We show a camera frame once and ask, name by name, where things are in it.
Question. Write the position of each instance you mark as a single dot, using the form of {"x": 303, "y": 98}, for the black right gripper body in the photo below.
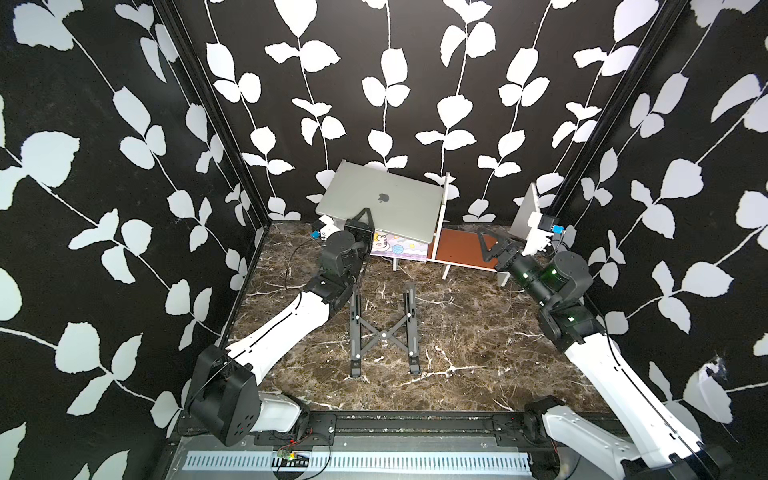
{"x": 511, "y": 254}

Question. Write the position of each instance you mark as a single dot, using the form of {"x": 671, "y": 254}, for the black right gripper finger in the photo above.
{"x": 490, "y": 248}
{"x": 505, "y": 237}

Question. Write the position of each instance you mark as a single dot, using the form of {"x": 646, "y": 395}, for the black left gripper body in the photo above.
{"x": 362, "y": 239}

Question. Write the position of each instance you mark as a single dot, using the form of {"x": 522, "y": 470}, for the silver laptop computer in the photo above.
{"x": 399, "y": 205}

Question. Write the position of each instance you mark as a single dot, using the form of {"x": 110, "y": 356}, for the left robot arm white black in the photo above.
{"x": 224, "y": 392}

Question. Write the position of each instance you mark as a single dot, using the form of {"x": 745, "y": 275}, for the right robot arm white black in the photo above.
{"x": 658, "y": 446}

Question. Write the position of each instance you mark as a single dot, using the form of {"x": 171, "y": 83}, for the black folding laptop stand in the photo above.
{"x": 404, "y": 334}

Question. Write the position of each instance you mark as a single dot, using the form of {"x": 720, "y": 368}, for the colourful cartoon notebook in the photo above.
{"x": 397, "y": 247}

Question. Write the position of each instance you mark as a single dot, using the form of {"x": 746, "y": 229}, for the white shelf with orange boards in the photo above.
{"x": 458, "y": 248}

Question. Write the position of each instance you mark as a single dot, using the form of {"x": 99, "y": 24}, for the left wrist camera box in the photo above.
{"x": 323, "y": 228}

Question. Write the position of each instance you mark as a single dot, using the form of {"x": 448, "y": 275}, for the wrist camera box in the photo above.
{"x": 542, "y": 228}
{"x": 323, "y": 228}

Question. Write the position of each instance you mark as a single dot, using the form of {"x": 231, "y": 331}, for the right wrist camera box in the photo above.
{"x": 542, "y": 228}

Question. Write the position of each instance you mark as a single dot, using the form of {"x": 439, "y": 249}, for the black base rail with vent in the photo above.
{"x": 410, "y": 445}

